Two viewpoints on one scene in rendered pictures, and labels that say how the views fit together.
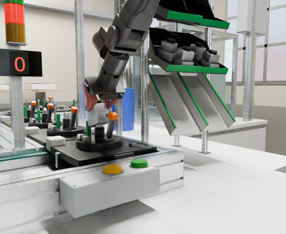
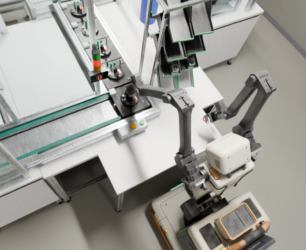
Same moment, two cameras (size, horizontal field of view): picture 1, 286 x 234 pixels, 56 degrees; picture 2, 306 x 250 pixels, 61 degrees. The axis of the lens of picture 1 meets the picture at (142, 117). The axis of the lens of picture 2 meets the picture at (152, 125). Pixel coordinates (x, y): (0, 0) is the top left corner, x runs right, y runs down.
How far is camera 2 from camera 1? 1.46 m
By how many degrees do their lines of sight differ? 55
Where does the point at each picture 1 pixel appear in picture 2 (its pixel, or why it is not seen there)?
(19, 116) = (98, 85)
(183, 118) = (169, 86)
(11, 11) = (96, 63)
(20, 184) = (107, 131)
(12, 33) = (96, 69)
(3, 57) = (93, 78)
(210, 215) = (160, 137)
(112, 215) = not seen: hidden behind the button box
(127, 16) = (143, 94)
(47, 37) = not seen: outside the picture
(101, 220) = not seen: hidden behind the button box
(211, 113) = (185, 78)
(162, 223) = (146, 139)
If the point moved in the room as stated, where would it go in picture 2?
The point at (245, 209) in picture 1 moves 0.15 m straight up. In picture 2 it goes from (172, 136) to (177, 126)
